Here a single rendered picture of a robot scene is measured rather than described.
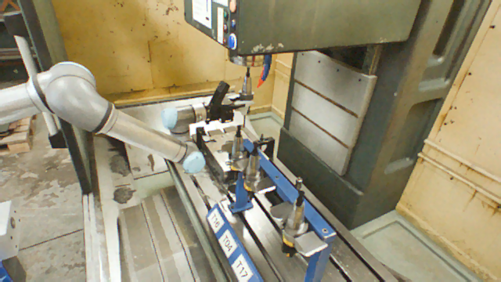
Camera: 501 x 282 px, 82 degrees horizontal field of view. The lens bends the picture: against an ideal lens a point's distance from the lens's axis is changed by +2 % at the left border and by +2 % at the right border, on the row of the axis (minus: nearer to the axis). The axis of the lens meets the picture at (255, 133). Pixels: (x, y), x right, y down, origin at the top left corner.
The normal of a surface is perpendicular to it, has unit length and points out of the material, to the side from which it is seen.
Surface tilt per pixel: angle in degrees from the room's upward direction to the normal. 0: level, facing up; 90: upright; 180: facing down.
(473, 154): 90
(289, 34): 90
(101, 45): 90
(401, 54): 90
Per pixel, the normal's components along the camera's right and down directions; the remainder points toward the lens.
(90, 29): 0.48, 0.48
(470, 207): -0.88, 0.19
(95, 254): 0.07, -0.85
